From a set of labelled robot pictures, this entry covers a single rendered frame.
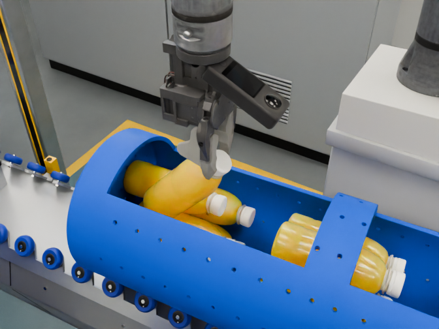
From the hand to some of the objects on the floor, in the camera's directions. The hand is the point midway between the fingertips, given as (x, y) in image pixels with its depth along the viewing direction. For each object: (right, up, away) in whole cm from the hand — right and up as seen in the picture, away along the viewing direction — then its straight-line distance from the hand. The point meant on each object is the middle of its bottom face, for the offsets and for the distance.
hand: (219, 164), depth 77 cm
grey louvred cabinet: (-16, +44, +246) cm, 251 cm away
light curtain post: (-55, -54, +133) cm, 154 cm away
